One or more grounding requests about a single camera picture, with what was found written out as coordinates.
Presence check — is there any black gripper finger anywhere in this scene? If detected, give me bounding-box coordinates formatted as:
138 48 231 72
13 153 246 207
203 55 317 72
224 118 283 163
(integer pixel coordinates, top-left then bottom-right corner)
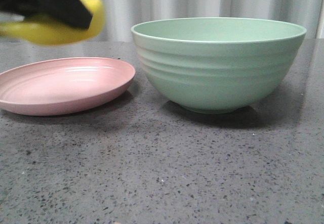
1 0 93 29

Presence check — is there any yellow banana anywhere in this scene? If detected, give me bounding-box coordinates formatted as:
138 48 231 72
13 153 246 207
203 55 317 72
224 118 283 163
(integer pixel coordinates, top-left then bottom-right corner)
1 0 105 46

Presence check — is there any pink plate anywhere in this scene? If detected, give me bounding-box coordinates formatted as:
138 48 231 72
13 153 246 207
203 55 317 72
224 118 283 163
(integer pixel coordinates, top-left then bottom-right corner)
1 57 136 116

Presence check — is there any green ribbed bowl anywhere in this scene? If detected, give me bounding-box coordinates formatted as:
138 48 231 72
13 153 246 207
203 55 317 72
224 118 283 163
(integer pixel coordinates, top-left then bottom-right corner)
131 17 307 114

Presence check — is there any white pleated curtain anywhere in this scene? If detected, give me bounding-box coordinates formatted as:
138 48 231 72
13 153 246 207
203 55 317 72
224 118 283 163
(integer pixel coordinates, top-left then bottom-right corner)
96 0 323 41

